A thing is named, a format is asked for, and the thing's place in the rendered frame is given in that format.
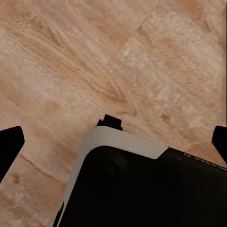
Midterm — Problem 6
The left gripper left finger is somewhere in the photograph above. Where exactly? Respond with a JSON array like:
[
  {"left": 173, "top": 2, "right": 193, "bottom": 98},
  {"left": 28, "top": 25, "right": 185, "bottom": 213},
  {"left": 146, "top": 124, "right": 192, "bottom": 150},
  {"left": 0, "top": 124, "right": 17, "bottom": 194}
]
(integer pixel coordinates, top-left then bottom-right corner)
[{"left": 0, "top": 125, "right": 25, "bottom": 182}]

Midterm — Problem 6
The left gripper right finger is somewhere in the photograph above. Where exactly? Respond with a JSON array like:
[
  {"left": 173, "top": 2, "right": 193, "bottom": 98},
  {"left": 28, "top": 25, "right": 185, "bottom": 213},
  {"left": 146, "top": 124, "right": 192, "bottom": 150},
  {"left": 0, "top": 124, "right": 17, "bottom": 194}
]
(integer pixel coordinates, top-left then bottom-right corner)
[{"left": 212, "top": 126, "right": 227, "bottom": 164}]

